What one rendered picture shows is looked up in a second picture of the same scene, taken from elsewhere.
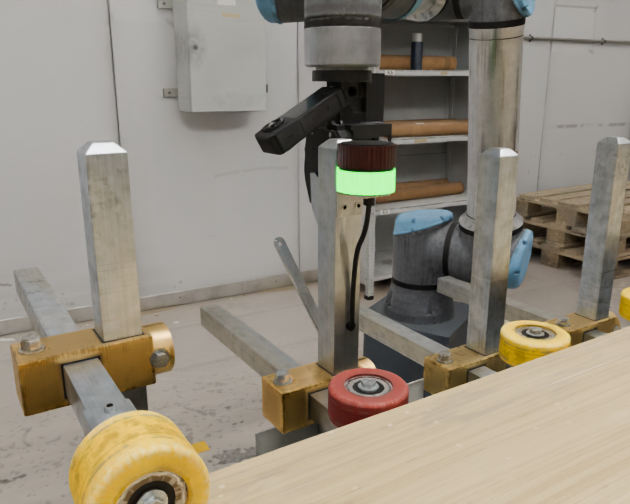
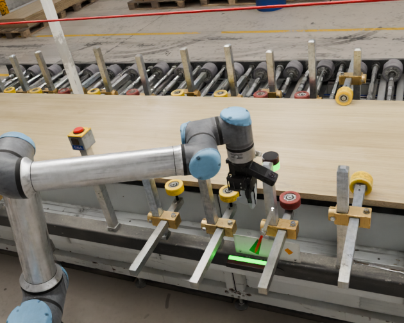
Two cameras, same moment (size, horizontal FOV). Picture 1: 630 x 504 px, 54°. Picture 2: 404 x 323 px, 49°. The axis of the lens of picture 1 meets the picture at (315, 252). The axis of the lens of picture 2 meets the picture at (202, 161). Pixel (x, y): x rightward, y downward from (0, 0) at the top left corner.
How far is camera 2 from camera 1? 193 cm
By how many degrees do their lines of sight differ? 105
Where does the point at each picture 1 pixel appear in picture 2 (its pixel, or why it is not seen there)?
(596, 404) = not seen: hidden behind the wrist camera
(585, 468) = (283, 167)
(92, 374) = (356, 202)
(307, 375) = (284, 223)
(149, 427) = (358, 174)
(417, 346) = (219, 238)
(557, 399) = not seen: hidden behind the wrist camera
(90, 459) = (369, 178)
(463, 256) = (61, 297)
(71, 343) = (356, 209)
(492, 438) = (286, 177)
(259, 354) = (281, 244)
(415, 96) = not seen: outside the picture
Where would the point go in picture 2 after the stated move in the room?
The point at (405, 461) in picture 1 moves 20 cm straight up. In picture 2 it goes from (307, 181) to (305, 139)
